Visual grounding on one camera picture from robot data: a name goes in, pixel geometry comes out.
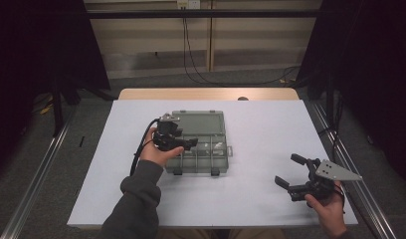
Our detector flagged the person's left hand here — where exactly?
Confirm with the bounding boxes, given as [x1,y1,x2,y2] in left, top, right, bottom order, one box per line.
[138,126,185,168]

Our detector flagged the black metal stand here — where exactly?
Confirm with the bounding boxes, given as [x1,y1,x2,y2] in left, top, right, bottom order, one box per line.
[51,74,66,137]
[324,71,335,128]

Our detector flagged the aluminium rail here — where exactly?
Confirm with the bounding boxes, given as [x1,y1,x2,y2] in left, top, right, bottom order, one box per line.
[308,99,398,239]
[0,105,79,239]

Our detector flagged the group of small metal pieces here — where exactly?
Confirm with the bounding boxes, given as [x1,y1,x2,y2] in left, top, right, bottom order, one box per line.
[185,134,225,157]

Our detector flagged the wooden post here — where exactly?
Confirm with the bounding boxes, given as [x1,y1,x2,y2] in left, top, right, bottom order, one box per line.
[205,0,216,73]

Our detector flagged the wooden table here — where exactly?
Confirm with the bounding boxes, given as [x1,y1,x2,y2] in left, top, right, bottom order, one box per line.
[117,87,301,102]

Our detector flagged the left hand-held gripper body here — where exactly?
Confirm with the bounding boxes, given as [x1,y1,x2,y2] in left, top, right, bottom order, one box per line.
[152,113,189,152]

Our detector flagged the black floor cables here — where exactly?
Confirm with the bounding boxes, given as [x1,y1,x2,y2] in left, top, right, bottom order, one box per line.
[316,96,346,160]

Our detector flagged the black curtain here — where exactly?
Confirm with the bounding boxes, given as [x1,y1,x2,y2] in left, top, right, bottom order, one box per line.
[0,0,111,187]
[296,0,406,190]

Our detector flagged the black horizontal bar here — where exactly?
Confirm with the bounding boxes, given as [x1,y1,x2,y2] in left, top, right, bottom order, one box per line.
[86,9,322,20]

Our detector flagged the hand-held gripper black cable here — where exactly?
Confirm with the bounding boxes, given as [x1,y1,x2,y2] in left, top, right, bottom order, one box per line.
[333,183,347,215]
[128,117,162,177]

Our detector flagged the white table board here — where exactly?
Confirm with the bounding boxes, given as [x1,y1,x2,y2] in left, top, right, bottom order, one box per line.
[67,99,358,230]

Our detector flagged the left hand-held gripper black cable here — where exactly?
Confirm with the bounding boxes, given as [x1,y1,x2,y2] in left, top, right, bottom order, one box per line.
[128,117,162,177]

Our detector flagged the person's right hand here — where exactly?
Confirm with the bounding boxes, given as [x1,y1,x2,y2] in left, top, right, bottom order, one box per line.
[304,180,348,239]

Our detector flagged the grey translucent compartment box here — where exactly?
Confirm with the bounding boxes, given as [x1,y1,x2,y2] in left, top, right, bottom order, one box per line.
[163,110,234,177]

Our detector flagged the right hand-held gripper black cable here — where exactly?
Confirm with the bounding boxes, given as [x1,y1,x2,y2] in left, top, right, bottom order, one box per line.
[333,183,347,215]

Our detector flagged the white wall socket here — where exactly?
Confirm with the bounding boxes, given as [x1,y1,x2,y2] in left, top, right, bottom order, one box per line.
[176,0,202,10]

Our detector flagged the black wall cable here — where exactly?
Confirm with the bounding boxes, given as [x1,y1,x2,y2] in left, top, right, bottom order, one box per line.
[181,7,303,86]

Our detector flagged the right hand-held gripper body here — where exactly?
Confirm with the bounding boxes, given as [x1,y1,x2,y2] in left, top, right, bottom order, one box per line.
[288,158,363,202]

